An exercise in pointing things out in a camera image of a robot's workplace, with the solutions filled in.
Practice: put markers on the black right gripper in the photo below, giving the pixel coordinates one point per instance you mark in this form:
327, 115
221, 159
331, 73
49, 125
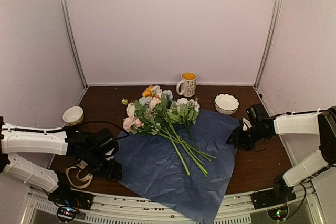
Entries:
237, 136

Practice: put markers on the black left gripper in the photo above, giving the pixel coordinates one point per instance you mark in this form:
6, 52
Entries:
111, 171

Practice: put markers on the blue wrapping paper sheet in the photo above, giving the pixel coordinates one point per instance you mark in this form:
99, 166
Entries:
152, 168

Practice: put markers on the orange flower stem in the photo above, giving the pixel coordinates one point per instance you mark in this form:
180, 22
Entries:
147, 91

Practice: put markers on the white flower stem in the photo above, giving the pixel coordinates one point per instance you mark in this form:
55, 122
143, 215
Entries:
183, 133

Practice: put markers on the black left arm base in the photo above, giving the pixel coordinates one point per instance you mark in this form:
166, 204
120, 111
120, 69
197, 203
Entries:
64, 195

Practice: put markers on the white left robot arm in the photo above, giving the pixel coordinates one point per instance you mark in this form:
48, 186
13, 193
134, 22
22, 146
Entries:
62, 141

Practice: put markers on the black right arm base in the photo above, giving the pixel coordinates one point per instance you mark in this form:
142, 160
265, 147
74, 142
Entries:
273, 197

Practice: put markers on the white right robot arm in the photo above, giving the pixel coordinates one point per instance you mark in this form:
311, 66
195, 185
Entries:
314, 130

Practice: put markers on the cream printed ribbon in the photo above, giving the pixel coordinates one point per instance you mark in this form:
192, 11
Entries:
86, 180

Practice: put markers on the white scalloped bowl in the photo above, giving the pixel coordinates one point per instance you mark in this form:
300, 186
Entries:
226, 104

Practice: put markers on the small patterned cup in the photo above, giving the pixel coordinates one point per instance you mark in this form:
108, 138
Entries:
73, 115

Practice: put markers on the left circuit board with LEDs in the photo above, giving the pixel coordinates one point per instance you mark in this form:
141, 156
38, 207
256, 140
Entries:
66, 214

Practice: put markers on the circuit board with leds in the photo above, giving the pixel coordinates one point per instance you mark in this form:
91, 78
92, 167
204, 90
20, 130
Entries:
277, 214
66, 214

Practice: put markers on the right circuit board with LEDs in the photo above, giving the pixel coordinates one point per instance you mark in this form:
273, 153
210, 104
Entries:
277, 214

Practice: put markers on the white mug yellow inside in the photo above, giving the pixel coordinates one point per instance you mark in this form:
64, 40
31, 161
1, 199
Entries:
187, 85

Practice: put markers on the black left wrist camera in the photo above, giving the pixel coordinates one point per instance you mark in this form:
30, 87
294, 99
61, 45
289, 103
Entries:
104, 143

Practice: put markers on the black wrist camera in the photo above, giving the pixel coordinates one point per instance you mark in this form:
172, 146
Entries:
256, 113
104, 143

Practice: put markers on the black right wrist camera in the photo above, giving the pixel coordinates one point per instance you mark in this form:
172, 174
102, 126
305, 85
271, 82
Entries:
256, 113

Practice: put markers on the aluminium front rail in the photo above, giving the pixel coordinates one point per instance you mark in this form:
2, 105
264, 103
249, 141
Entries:
235, 208

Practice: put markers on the right aluminium frame post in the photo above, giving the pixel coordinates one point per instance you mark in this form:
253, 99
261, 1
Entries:
269, 40

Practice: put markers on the aluminium frame post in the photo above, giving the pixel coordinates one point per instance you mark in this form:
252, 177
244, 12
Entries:
269, 40
72, 43

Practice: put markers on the left aluminium frame post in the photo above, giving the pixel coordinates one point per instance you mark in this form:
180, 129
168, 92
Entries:
72, 43

